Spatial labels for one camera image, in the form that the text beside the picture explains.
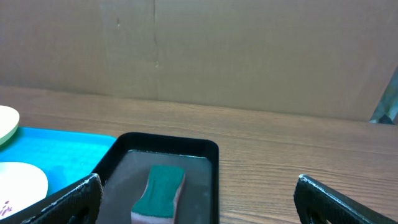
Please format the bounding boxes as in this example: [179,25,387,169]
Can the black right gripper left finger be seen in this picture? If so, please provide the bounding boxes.
[21,173,103,224]

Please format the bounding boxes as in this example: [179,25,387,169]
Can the light blue plate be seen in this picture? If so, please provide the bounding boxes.
[1,162,49,220]

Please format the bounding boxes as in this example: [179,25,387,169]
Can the black water tray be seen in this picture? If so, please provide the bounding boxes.
[2,133,220,223]

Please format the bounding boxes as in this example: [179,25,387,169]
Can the yellow plate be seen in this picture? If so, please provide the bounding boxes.
[0,105,20,145]

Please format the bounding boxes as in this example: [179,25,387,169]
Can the teal plastic tray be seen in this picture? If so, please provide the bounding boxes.
[1,127,116,195]

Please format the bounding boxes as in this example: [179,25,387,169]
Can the green scrub sponge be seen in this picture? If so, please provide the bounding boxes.
[131,165,185,224]

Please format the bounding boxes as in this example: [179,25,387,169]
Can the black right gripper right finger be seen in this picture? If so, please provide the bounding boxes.
[294,174,397,224]

